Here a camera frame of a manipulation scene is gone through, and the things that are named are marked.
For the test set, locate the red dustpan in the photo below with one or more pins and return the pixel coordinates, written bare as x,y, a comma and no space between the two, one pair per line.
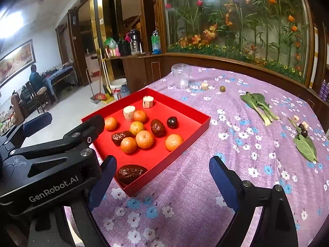
99,97

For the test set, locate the red tray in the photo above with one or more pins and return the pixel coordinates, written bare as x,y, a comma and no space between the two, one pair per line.
159,159

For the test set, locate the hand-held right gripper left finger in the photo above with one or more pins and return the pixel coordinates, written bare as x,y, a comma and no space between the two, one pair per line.
104,177

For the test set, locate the wooden chair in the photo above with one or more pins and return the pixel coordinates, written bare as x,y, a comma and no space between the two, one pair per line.
39,95

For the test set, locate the green leaf with dark fruits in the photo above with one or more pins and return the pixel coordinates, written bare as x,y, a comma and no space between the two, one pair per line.
305,146

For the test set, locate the dark round plum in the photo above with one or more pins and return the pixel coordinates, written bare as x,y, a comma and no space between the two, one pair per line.
172,122

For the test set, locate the black and silver thermos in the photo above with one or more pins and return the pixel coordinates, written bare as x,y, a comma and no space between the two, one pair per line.
135,41

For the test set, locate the white sugarcane piece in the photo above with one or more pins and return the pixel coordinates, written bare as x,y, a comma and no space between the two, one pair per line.
148,102
305,124
204,86
129,113
296,118

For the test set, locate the golden door frame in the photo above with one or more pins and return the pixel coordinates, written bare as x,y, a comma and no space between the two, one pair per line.
96,18

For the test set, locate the brown sofa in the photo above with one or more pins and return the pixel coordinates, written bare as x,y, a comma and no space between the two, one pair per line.
18,108

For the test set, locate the bok choy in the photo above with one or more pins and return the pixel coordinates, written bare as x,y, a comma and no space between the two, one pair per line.
259,105

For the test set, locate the purple floral tablecloth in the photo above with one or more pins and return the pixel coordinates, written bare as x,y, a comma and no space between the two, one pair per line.
195,185

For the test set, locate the small dark round fruit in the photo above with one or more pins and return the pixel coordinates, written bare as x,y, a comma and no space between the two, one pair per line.
300,126
304,133

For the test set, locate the grey plastic jug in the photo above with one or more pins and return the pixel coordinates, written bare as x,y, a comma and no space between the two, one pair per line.
125,91

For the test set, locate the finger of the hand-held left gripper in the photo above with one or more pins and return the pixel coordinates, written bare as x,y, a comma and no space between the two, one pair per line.
38,122
87,127

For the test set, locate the green plastic bag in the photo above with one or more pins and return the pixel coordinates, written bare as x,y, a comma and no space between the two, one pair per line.
110,42

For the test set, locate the framed wall painting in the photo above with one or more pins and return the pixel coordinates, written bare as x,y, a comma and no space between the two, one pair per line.
15,61

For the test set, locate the clear plastic cup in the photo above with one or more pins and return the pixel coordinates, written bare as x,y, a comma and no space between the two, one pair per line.
181,76

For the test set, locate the white bucket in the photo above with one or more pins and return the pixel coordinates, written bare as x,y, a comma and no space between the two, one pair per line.
117,85

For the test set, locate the small green round fruit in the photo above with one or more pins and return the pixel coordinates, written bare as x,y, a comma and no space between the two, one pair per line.
222,89

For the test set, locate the wrinkled red date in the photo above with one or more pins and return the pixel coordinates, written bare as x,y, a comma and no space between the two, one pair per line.
157,128
131,172
119,137

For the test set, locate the purple bottle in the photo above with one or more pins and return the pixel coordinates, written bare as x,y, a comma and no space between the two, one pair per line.
324,88

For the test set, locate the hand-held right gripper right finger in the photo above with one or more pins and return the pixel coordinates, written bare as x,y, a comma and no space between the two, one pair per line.
218,175

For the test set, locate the table with blue cloth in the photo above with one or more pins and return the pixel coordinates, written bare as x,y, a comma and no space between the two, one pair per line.
59,74

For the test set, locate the glass flower display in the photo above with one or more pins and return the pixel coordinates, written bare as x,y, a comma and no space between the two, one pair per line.
231,30

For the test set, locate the green label clear bottle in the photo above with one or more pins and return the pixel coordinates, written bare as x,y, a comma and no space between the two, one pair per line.
156,42

